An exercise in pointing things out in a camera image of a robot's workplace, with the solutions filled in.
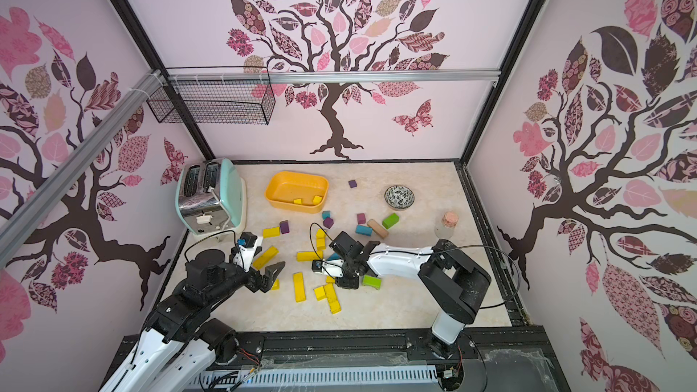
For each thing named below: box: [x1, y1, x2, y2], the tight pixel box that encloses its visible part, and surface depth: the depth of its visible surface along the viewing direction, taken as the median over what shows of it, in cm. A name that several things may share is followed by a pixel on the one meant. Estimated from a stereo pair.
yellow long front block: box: [323, 282, 343, 315], surface depth 83 cm
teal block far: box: [355, 225, 374, 237], surface depth 101 cm
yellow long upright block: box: [293, 272, 307, 303], surface depth 86 cm
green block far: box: [382, 212, 401, 230], surface depth 102 cm
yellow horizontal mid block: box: [295, 250, 324, 263], surface depth 94 cm
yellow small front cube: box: [314, 285, 327, 302], surface depth 83 cm
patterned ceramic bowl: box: [383, 184, 415, 210], surface depth 108 cm
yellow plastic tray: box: [265, 171, 330, 215], surface depth 111 cm
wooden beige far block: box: [366, 218, 390, 239], surface depth 100 cm
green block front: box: [362, 274, 383, 290], surface depth 85 cm
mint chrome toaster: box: [176, 157, 247, 235], surface depth 92 cm
